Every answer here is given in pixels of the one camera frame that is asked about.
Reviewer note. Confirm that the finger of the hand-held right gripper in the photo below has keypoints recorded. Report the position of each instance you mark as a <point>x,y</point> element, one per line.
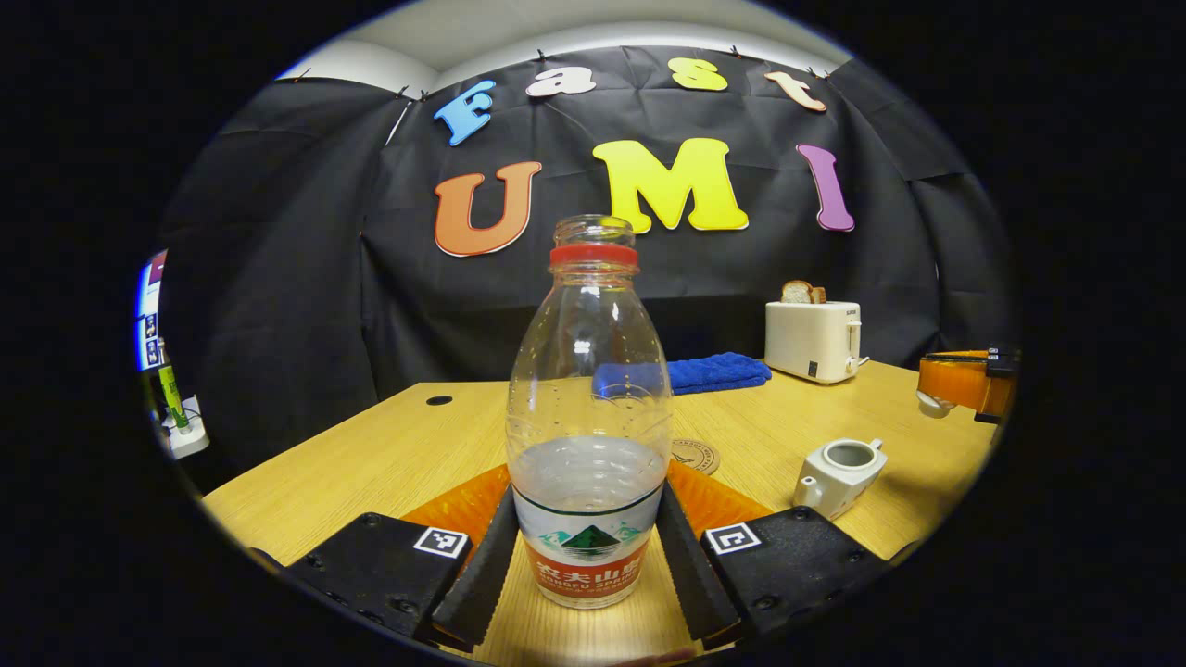
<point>954,382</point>
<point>964,355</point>

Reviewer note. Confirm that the blue folded towel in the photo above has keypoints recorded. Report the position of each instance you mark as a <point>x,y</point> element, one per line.
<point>718,372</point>

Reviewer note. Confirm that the green label bottle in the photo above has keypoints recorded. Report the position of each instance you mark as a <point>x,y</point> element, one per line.
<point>172,394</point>

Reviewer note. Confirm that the computer monitor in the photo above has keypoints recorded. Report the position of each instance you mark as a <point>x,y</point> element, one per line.
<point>150,306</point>

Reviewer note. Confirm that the black backdrop cloth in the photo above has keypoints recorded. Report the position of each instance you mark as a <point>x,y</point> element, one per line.
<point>306,278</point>

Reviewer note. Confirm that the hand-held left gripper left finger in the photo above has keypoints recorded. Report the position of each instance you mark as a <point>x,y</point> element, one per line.
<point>482,574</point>

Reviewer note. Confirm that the white toaster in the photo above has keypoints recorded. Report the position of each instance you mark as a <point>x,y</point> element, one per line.
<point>811,341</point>

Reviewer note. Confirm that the white ceramic teacup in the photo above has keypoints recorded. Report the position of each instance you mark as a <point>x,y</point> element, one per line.
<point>834,486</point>

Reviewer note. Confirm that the clear plastic water bottle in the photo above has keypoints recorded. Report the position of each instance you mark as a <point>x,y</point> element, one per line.
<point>588,389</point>

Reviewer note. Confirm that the round wooden coaster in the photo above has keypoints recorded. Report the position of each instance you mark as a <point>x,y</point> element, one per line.
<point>697,457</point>

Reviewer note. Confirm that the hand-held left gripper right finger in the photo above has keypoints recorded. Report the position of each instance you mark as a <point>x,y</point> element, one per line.
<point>690,574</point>

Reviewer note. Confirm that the white teacup lid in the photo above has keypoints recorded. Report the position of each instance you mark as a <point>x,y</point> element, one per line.
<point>931,406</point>

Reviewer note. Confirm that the small white side table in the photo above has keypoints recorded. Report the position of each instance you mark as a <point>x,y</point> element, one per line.
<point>190,443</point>

